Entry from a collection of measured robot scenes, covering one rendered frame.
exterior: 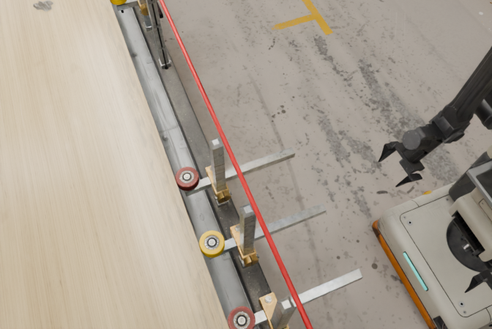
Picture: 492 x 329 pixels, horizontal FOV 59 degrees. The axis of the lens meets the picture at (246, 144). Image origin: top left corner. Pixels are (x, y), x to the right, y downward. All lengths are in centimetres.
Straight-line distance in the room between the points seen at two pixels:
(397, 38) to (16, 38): 241
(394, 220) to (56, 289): 150
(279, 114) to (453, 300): 139
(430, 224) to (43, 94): 180
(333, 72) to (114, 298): 212
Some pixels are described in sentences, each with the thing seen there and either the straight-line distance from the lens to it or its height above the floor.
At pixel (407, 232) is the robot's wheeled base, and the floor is 28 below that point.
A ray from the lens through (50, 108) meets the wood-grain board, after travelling 181.
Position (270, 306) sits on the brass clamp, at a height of 84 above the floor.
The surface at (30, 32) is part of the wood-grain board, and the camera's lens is 211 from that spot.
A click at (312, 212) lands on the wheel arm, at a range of 155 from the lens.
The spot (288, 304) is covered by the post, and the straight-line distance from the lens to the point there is 115.
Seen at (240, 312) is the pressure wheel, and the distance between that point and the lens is 136.
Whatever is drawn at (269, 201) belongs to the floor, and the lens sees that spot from 245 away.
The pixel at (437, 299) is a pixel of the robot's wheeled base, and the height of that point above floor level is 27.
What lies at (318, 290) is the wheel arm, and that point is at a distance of 147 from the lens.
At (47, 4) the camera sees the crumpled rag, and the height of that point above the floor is 91.
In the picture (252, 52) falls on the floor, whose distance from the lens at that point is 307.
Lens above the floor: 224
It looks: 59 degrees down
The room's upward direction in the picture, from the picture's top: 1 degrees clockwise
